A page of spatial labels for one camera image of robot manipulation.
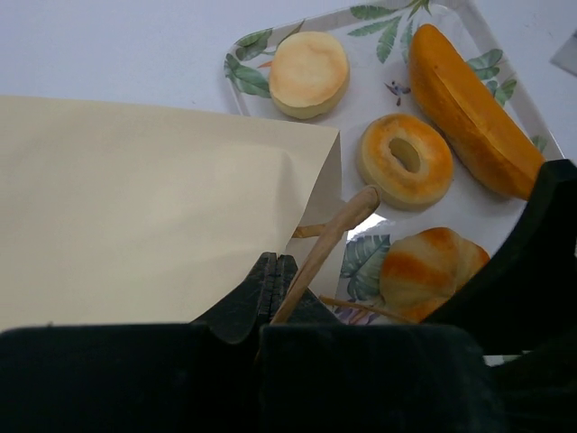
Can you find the round bun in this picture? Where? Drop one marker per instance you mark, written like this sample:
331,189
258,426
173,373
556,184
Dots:
309,75

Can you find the ring doughnut bread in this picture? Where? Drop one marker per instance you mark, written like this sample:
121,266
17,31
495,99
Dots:
407,160

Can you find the twisted croissant bread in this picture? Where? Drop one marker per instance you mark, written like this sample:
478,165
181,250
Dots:
421,272

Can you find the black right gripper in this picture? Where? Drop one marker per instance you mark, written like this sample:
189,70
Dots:
522,304

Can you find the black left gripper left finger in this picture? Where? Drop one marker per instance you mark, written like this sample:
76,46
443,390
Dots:
183,377

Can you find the floral leaf print tray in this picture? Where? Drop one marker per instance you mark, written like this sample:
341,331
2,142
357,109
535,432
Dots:
376,39

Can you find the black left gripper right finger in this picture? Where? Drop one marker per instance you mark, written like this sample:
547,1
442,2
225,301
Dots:
330,377

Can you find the beige paper bag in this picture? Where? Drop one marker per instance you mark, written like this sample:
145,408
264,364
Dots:
119,213

